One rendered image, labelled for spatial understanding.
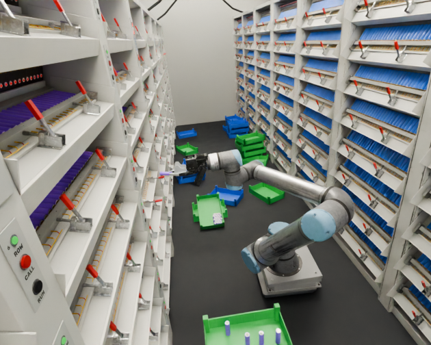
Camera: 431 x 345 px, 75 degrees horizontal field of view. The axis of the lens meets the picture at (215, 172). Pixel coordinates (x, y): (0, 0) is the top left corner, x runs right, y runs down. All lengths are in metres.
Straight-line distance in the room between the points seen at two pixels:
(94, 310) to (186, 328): 1.08
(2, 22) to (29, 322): 0.43
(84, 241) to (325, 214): 0.80
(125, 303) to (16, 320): 0.59
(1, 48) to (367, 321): 1.85
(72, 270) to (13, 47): 0.36
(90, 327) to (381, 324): 1.52
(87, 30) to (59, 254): 0.64
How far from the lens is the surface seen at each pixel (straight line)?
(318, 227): 1.11
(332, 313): 1.87
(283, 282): 1.78
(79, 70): 1.00
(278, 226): 1.72
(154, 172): 1.80
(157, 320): 1.43
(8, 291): 0.42
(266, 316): 1.27
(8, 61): 0.51
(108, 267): 0.85
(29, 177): 0.49
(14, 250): 0.42
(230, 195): 2.83
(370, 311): 1.94
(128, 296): 1.02
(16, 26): 0.57
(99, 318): 0.74
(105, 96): 0.99
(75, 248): 0.63
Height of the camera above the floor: 1.43
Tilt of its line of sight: 25 degrees down
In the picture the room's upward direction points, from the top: 5 degrees counter-clockwise
